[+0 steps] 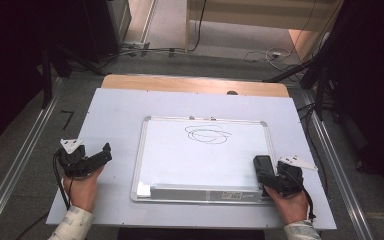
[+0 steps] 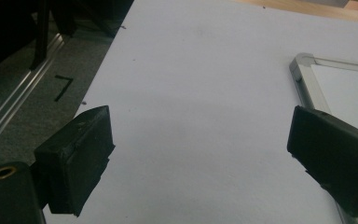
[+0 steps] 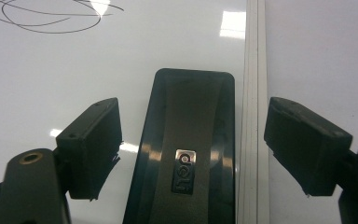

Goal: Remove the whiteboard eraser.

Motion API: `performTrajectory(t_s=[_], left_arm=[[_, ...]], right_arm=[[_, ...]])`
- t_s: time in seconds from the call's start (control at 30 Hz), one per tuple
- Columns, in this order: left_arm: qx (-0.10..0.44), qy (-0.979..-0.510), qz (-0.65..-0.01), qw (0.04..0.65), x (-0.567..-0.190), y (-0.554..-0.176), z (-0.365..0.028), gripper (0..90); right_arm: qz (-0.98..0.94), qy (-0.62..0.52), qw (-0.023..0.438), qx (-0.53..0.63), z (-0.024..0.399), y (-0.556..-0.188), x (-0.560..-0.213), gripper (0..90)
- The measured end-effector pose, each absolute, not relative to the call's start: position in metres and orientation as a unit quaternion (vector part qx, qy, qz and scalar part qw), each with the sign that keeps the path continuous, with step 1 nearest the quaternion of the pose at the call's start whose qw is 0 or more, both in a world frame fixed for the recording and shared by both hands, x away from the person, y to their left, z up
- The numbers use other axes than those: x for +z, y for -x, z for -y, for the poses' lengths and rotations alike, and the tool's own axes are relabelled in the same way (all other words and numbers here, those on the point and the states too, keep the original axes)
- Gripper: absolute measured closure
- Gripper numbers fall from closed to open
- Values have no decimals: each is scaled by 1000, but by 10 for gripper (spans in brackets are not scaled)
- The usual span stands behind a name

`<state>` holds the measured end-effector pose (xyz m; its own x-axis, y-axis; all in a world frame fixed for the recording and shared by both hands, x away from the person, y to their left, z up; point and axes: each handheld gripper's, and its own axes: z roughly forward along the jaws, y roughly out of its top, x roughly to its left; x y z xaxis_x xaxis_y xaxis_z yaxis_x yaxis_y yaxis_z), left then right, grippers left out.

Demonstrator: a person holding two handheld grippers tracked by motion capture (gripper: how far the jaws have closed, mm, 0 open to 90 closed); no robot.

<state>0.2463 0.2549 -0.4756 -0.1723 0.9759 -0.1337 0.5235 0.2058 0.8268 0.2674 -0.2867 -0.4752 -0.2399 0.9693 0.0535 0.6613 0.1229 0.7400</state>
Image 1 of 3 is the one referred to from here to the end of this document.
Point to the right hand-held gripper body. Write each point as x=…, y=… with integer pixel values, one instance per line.
x=291, y=180

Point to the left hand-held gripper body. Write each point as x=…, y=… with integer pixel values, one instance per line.
x=75, y=160

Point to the black whiteboard eraser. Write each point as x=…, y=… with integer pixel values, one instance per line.
x=263, y=164

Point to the metal-framed whiteboard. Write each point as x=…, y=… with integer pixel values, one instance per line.
x=196, y=160

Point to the person's right hand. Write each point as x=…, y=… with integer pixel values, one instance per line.
x=291, y=206

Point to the person's left hand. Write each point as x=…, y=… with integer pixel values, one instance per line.
x=81, y=190

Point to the large white panel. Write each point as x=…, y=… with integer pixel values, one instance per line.
x=113, y=116

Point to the grey whiteboard tray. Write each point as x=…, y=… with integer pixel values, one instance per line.
x=193, y=193

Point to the black stand leg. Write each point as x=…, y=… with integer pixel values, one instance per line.
x=46, y=80
x=320, y=93

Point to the dark round table knob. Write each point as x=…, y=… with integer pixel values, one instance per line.
x=232, y=92

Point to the black stand foot bar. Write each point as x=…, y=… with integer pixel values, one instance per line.
x=80, y=60

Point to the wooden table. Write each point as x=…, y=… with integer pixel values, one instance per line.
x=180, y=85

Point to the dark curtain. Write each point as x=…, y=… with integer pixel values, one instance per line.
x=373, y=83
x=10, y=66

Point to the beige wooden furniture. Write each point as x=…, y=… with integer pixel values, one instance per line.
x=253, y=13

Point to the metal floor rail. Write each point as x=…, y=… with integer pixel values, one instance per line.
x=340, y=173
x=16, y=166

